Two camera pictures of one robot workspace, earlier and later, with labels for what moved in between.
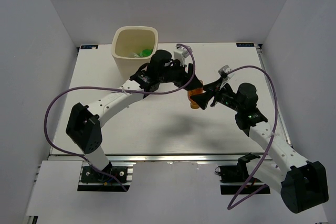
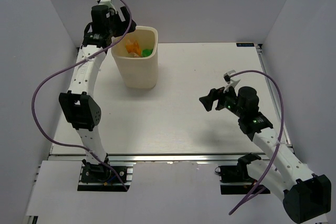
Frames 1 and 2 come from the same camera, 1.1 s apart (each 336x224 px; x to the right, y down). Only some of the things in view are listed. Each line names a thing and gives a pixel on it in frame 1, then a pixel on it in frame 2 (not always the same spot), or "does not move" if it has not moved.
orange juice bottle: [193, 105] -> [133, 48]
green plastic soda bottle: [146, 52] does not move
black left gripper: [184, 76] -> [123, 25]
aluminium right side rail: [286, 134] does not move
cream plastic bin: [133, 47] does not move
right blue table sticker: [245, 44] does not move
